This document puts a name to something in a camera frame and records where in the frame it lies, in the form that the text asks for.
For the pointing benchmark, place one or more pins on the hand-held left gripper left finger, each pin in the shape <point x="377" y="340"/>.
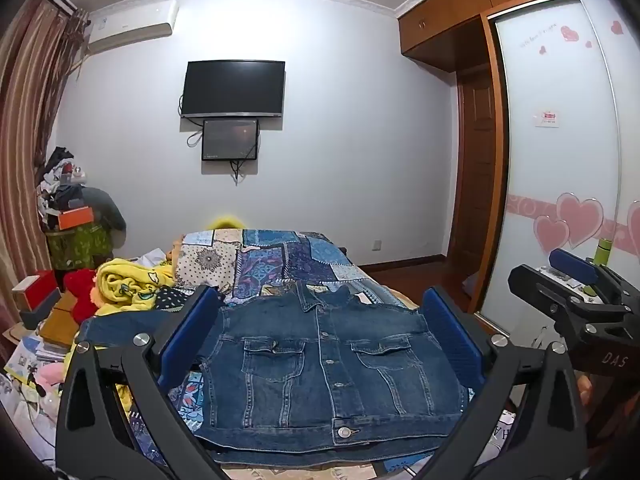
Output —
<point x="190" y="332"/>

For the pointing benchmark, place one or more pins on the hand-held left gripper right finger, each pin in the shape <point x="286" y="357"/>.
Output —
<point x="450" y="332"/>

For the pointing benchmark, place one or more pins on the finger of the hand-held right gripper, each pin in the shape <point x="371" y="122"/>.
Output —
<point x="572" y="265"/>
<point x="537" y="287"/>

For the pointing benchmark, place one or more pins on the blue denim jacket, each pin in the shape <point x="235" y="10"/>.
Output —
<point x="320" y="360"/>

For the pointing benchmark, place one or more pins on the pile of mixed clothes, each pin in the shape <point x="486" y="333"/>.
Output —
<point x="57" y="180"/>

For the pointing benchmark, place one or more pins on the person's right hand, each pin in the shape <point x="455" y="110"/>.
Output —
<point x="584" y="390"/>

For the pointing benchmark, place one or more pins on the green bottle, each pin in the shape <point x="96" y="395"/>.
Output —
<point x="602" y="252"/>

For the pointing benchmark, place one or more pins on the dark polka-dot cloth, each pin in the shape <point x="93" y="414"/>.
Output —
<point x="172" y="297"/>

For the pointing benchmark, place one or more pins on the yellow printed blanket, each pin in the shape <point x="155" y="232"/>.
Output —
<point x="122" y="280"/>

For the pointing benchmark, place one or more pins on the white heart-print wardrobe door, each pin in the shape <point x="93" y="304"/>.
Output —
<point x="560" y="160"/>

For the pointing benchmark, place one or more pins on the yellow plush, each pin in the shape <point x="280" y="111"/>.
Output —
<point x="227" y="222"/>

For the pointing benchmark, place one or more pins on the red plush toy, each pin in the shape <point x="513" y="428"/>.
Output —
<point x="80" y="290"/>

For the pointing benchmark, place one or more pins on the blue patchwork quilt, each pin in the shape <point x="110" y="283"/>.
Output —
<point x="300" y="260"/>

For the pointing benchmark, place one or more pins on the brown cardboard box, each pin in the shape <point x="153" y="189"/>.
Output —
<point x="57" y="322"/>

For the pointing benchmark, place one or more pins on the green patterned bag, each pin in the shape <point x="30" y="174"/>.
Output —
<point x="80" y="247"/>

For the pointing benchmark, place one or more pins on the brown wooden door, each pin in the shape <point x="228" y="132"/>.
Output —
<point x="477" y="160"/>

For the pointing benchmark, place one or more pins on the pink soft toy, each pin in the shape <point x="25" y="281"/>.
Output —
<point x="50" y="372"/>

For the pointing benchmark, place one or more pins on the grey garment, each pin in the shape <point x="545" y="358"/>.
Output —
<point x="107" y="210"/>

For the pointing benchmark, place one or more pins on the red and white box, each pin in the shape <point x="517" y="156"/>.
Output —
<point x="37" y="290"/>

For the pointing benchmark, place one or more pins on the stack of papers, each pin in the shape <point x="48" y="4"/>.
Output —
<point x="32" y="355"/>

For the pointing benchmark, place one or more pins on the orange box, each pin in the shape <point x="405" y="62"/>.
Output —
<point x="76" y="216"/>

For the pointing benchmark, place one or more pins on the brown striped curtain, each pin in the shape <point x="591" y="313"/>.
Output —
<point x="30" y="110"/>

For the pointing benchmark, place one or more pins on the wooden overhead cabinet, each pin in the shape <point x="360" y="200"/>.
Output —
<point x="450" y="15"/>

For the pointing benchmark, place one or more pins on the white air conditioner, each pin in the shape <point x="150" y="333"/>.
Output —
<point x="132" y="25"/>

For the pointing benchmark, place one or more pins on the small black wall monitor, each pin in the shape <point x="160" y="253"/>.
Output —
<point x="230" y="139"/>

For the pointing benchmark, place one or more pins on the black wall television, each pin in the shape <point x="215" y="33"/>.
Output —
<point x="232" y="87"/>

